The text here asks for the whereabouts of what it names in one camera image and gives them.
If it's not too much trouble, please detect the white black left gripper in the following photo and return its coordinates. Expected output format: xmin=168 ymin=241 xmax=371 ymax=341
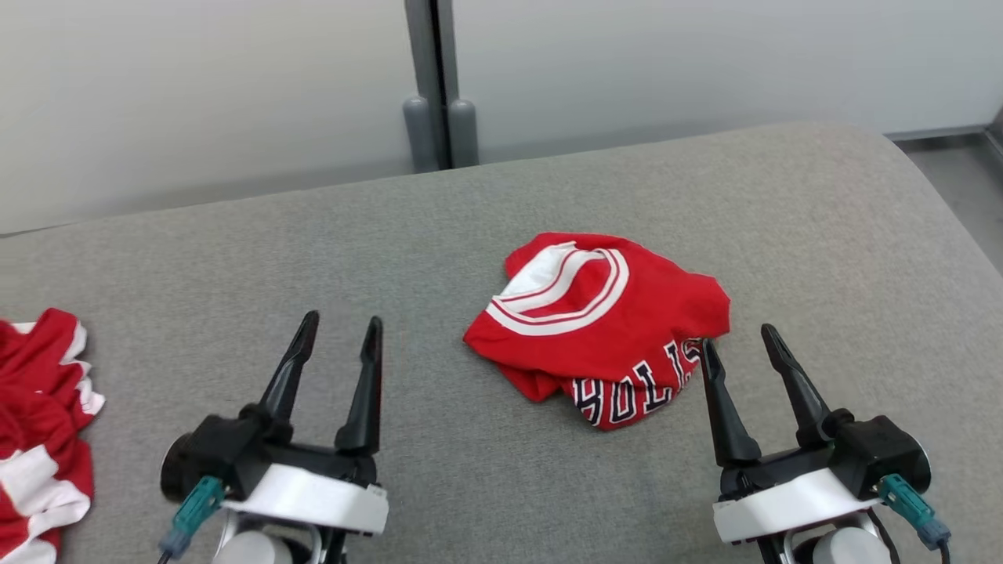
xmin=222 ymin=310 xmax=390 ymax=538

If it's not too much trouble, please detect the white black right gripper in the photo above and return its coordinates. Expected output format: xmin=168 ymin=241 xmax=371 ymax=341
xmin=699 ymin=323 xmax=884 ymax=546

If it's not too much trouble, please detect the red jersey with navy lettering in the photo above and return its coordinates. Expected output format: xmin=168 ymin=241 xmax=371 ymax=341
xmin=462 ymin=231 xmax=731 ymax=432

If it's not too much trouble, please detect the red garment with white stripes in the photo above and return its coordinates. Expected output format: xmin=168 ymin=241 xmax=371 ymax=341
xmin=0 ymin=308 xmax=107 ymax=564

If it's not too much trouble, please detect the left teal connector black cable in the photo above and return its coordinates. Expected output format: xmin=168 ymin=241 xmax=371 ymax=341
xmin=157 ymin=475 xmax=226 ymax=564

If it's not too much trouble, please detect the grey cylindrical post foot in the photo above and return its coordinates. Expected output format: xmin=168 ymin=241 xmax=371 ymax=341
xmin=402 ymin=96 xmax=440 ymax=174
xmin=448 ymin=98 xmax=480 ymax=168

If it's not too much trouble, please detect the grey partition base rail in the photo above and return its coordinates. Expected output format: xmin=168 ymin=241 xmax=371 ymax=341
xmin=885 ymin=124 xmax=990 ymax=143

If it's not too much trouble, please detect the grey partition post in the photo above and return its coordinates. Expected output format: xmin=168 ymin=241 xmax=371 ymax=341
xmin=404 ymin=0 xmax=459 ymax=170

